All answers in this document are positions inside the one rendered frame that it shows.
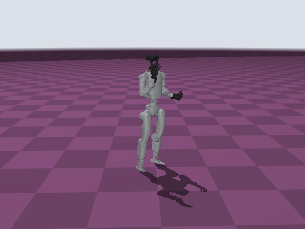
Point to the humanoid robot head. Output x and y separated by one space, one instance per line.
152 57

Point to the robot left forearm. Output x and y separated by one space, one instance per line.
168 94

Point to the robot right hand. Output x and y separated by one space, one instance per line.
154 71

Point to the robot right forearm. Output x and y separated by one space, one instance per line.
147 88

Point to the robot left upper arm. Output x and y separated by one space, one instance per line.
163 83

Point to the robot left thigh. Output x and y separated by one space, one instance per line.
160 125

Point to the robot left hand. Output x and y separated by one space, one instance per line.
177 96

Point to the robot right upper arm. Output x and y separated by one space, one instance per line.
142 81

